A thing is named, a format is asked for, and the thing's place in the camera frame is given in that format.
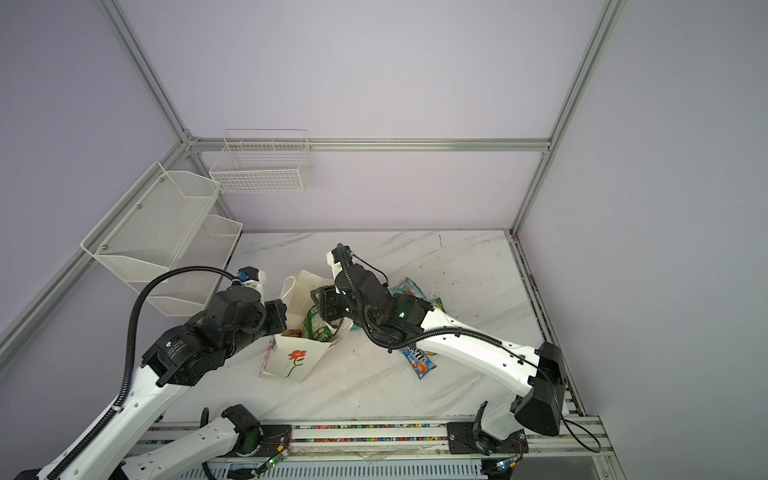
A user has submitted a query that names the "green Fox's Spring Tea bag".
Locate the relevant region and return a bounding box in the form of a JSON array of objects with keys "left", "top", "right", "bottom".
[{"left": 301, "top": 306, "right": 343, "bottom": 342}]

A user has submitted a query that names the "white flowered paper bag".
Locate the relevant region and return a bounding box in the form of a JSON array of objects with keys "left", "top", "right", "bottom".
[{"left": 260, "top": 270, "right": 352, "bottom": 383}]

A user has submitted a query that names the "blue M&M's packet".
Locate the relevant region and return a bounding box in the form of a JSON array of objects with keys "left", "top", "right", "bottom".
[{"left": 399, "top": 347, "right": 436, "bottom": 380}]

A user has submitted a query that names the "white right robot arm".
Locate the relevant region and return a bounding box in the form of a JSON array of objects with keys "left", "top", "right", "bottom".
[{"left": 330, "top": 260, "right": 565, "bottom": 441}]

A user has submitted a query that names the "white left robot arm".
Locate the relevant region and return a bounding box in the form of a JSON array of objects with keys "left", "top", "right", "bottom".
[{"left": 17, "top": 282, "right": 286, "bottom": 479}]

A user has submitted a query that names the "teal green Fox's candy bag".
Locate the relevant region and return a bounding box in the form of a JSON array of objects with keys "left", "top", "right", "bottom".
[{"left": 390, "top": 277, "right": 427, "bottom": 300}]

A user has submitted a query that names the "white mesh two-tier shelf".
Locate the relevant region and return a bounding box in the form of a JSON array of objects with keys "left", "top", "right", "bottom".
[{"left": 81, "top": 163, "right": 242, "bottom": 292}]

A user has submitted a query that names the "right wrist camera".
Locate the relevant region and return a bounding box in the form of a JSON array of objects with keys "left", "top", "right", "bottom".
[{"left": 326, "top": 248, "right": 343, "bottom": 280}]

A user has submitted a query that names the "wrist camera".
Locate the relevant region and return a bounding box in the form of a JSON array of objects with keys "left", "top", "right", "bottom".
[
  {"left": 326, "top": 248, "right": 343, "bottom": 280},
  {"left": 237, "top": 266, "right": 266, "bottom": 295}
]

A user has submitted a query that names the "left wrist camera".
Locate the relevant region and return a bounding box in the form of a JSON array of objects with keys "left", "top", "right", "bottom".
[{"left": 237, "top": 266, "right": 266, "bottom": 295}]

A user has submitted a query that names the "white wire basket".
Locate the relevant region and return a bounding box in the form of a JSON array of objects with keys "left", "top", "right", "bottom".
[{"left": 209, "top": 129, "right": 313, "bottom": 194}]

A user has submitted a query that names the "black corrugated left cable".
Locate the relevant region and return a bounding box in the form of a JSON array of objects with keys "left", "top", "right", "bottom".
[{"left": 44, "top": 265, "right": 238, "bottom": 480}]

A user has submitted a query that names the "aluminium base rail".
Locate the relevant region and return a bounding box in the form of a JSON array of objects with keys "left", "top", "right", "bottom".
[{"left": 119, "top": 413, "right": 616, "bottom": 466}]

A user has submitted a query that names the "aluminium frame post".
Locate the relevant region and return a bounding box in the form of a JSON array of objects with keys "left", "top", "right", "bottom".
[{"left": 95, "top": 0, "right": 191, "bottom": 144}]

